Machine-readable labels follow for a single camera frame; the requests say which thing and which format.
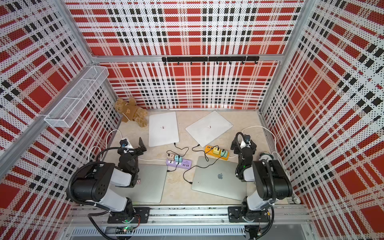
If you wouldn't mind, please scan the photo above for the black charger cable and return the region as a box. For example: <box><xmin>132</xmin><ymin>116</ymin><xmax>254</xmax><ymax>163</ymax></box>
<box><xmin>182</xmin><ymin>151</ymin><xmax>226</xmax><ymax>185</ymax></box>

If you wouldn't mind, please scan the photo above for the green charger adapter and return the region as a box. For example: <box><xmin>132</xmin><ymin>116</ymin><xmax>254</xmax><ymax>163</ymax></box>
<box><xmin>220</xmin><ymin>149</ymin><xmax>228</xmax><ymax>158</ymax></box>

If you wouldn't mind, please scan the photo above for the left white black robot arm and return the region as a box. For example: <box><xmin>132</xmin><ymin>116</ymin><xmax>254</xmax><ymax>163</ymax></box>
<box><xmin>66</xmin><ymin>139</ymin><xmax>150</xmax><ymax>225</ymax></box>

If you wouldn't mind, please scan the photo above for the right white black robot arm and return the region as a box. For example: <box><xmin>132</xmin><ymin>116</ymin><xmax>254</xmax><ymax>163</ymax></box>
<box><xmin>228</xmin><ymin>132</ymin><xmax>293</xmax><ymax>223</ymax></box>

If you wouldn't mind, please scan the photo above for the white laptop back left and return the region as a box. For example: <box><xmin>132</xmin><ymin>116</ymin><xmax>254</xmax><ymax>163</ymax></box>
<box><xmin>149</xmin><ymin>112</ymin><xmax>180</xmax><ymax>147</ymax></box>

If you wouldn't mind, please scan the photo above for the white laptop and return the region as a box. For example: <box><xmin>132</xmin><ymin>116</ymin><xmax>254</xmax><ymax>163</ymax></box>
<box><xmin>186</xmin><ymin>111</ymin><xmax>233</xmax><ymax>147</ymax></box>
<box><xmin>149</xmin><ymin>112</ymin><xmax>180</xmax><ymax>147</ymax></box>

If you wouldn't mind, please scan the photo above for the yellow charger adapter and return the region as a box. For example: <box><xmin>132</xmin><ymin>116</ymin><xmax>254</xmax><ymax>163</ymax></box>
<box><xmin>212</xmin><ymin>147</ymin><xmax>220</xmax><ymax>155</ymax></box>

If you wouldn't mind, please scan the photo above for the pink charger adapter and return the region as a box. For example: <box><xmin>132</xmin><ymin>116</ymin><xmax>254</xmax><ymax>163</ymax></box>
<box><xmin>167</xmin><ymin>154</ymin><xmax>175</xmax><ymax>161</ymax></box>

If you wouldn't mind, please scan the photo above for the teal charger on purple strip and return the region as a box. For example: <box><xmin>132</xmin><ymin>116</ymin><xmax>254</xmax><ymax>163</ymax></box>
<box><xmin>174</xmin><ymin>155</ymin><xmax>183</xmax><ymax>163</ymax></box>

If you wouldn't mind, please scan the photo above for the silver laptop front left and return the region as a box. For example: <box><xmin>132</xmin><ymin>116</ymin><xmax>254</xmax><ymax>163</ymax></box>
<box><xmin>111</xmin><ymin>164</ymin><xmax>168</xmax><ymax>203</ymax></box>

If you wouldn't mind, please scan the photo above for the silver apple laptop front right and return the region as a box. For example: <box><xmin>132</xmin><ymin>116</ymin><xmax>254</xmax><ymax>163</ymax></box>
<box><xmin>192</xmin><ymin>156</ymin><xmax>247</xmax><ymax>201</ymax></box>

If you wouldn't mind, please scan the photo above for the white laptop back right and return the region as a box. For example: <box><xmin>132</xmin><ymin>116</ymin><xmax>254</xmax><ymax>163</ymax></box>
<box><xmin>186</xmin><ymin>111</ymin><xmax>233</xmax><ymax>147</ymax></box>

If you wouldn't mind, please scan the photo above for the teal alarm clock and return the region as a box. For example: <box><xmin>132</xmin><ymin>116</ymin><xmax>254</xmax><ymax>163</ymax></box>
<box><xmin>259</xmin><ymin>152</ymin><xmax>274</xmax><ymax>161</ymax></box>

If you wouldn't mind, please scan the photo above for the orange power strip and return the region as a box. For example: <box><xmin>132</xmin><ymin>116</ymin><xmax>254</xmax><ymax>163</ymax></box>
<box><xmin>205</xmin><ymin>146</ymin><xmax>229</xmax><ymax>161</ymax></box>

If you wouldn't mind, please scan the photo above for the brown teddy bear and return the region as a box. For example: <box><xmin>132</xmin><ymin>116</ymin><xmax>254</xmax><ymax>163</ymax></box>
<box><xmin>115</xmin><ymin>98</ymin><xmax>148</xmax><ymax>128</ymax></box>

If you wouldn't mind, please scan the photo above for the purple power strip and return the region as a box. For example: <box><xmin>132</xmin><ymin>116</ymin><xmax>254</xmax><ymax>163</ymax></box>
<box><xmin>166</xmin><ymin>159</ymin><xmax>192</xmax><ymax>170</ymax></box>

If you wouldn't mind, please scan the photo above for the white cable right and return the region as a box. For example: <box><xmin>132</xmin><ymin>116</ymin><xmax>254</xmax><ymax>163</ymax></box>
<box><xmin>241</xmin><ymin>125</ymin><xmax>301</xmax><ymax>205</ymax></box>

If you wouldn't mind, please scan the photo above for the white wire mesh shelf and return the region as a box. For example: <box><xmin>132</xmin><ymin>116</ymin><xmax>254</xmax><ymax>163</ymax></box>
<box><xmin>45</xmin><ymin>66</ymin><xmax>109</xmax><ymax>128</ymax></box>

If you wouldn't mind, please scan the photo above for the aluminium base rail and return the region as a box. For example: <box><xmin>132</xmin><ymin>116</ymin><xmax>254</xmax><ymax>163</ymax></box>
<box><xmin>64</xmin><ymin>204</ymin><xmax>314</xmax><ymax>240</ymax></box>

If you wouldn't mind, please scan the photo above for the black hook rail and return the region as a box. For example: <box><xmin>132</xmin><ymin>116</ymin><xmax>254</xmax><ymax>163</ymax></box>
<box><xmin>162</xmin><ymin>56</ymin><xmax>260</xmax><ymax>63</ymax></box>

